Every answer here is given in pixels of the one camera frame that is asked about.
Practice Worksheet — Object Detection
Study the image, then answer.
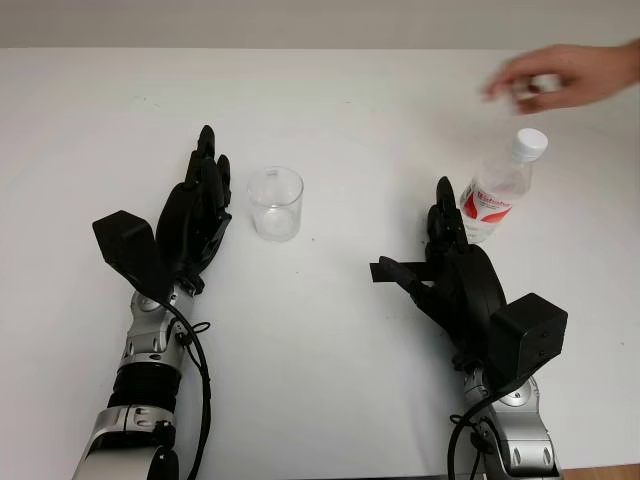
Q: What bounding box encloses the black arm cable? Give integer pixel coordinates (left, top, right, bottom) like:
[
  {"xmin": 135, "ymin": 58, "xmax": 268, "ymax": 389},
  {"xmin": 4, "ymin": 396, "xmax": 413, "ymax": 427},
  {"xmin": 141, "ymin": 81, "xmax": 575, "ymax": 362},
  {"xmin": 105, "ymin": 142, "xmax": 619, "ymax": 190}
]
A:
[
  {"xmin": 447, "ymin": 383, "xmax": 502, "ymax": 480},
  {"xmin": 159, "ymin": 297, "xmax": 214, "ymax": 480}
]

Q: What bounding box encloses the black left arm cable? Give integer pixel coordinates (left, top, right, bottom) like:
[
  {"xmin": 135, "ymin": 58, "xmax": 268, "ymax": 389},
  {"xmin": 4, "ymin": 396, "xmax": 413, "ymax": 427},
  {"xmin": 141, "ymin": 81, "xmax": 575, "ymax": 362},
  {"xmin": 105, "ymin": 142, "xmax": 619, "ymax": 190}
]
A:
[{"xmin": 159, "ymin": 297, "xmax": 214, "ymax": 480}]

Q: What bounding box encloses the person's bare forearm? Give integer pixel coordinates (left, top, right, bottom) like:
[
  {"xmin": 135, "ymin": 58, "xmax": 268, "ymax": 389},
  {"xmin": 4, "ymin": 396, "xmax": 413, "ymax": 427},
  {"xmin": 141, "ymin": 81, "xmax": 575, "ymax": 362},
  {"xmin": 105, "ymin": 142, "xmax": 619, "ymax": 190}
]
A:
[{"xmin": 607, "ymin": 38, "xmax": 640, "ymax": 99}]

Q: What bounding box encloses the clear water bottle red label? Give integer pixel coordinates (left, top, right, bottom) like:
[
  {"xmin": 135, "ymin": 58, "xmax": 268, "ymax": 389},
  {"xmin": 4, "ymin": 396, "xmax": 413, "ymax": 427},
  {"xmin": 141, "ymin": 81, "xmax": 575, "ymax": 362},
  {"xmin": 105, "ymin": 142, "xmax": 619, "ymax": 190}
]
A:
[{"xmin": 458, "ymin": 127, "xmax": 549, "ymax": 245}]

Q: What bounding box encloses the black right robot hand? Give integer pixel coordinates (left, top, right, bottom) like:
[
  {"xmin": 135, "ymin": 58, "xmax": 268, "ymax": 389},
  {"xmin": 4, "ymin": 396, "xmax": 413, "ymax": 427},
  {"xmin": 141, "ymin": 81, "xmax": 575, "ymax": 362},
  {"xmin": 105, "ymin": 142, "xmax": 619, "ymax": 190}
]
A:
[{"xmin": 378, "ymin": 176, "xmax": 507, "ymax": 371}]

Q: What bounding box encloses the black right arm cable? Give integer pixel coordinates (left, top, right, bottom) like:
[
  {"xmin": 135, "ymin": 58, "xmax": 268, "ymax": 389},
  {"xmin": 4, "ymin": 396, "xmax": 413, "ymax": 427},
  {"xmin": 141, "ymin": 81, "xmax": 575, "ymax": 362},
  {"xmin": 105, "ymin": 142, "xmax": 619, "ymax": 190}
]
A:
[{"xmin": 447, "ymin": 383, "xmax": 502, "ymax": 480}]

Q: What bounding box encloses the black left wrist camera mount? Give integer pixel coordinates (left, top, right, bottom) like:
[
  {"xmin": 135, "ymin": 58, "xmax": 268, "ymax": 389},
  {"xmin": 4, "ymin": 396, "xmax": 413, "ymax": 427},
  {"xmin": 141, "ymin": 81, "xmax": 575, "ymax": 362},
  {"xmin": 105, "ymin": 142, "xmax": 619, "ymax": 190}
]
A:
[{"xmin": 92, "ymin": 211, "xmax": 177, "ymax": 304}]

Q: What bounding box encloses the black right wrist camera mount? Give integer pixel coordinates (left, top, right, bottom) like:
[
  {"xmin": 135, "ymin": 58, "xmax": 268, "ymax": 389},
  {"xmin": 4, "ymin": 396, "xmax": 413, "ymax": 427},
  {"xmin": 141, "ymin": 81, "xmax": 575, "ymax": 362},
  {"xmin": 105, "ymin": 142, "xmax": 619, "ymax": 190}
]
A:
[{"xmin": 489, "ymin": 293, "xmax": 570, "ymax": 392}]

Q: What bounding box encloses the clear plastic cup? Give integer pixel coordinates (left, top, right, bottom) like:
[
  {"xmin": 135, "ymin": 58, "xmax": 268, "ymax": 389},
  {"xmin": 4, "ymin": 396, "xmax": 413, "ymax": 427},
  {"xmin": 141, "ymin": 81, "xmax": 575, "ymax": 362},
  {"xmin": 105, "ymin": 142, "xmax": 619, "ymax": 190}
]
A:
[{"xmin": 246, "ymin": 166, "xmax": 305, "ymax": 244}]

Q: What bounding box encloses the person's bare hand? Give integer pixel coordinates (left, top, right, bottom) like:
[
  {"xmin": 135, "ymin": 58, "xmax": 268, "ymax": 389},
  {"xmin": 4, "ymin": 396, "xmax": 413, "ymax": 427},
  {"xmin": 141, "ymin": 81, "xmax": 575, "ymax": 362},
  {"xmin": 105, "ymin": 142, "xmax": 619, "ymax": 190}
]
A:
[{"xmin": 481, "ymin": 43, "xmax": 619, "ymax": 117}]

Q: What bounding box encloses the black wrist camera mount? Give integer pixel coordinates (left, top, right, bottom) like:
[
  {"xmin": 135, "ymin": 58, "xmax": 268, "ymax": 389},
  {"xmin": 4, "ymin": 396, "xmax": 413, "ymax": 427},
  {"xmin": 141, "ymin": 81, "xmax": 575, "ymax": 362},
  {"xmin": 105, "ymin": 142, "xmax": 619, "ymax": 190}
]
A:
[
  {"xmin": 489, "ymin": 293, "xmax": 570, "ymax": 392},
  {"xmin": 92, "ymin": 211, "xmax": 177, "ymax": 304}
]

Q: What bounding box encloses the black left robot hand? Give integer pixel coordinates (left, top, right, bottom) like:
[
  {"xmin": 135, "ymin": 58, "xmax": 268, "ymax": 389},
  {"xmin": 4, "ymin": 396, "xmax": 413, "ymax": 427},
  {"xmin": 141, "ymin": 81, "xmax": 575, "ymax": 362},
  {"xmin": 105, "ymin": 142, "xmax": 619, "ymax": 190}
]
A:
[{"xmin": 155, "ymin": 124, "xmax": 235, "ymax": 297}]

